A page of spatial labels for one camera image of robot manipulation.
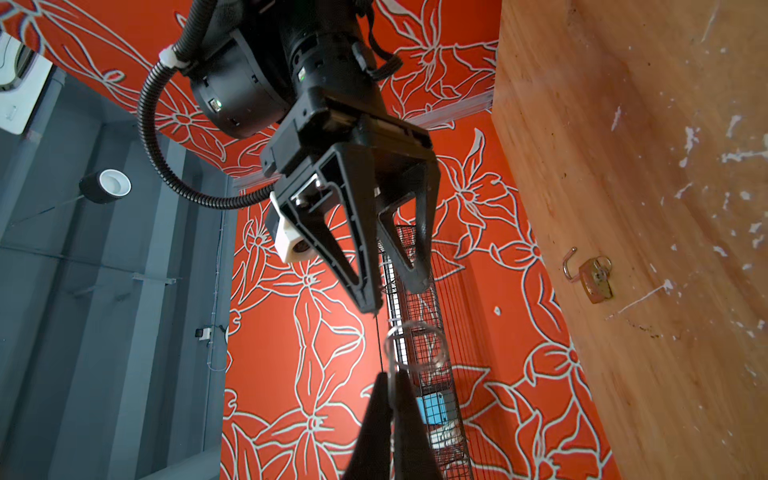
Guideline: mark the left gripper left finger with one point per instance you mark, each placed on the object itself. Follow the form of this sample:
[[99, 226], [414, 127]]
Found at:
[[371, 455]]

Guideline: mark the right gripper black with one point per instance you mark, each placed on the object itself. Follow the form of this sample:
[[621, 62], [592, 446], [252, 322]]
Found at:
[[330, 152]]

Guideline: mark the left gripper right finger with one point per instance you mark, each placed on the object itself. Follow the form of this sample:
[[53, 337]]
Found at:
[[413, 455]]

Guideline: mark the large brass padlock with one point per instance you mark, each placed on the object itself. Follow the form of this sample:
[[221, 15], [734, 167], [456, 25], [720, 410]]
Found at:
[[594, 276]]

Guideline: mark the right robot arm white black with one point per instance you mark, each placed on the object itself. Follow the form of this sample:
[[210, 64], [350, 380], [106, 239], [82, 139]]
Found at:
[[248, 62]]

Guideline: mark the blue white box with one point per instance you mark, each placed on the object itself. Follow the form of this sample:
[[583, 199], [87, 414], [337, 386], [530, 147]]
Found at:
[[433, 409]]

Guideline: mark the round ceiling lamp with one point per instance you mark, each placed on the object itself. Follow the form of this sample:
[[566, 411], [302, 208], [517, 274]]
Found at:
[[105, 186]]

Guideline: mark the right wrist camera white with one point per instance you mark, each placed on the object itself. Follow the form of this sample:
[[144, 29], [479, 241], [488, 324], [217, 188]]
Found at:
[[289, 244]]

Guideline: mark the black wire basket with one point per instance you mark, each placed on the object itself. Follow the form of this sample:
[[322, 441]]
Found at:
[[448, 441]]

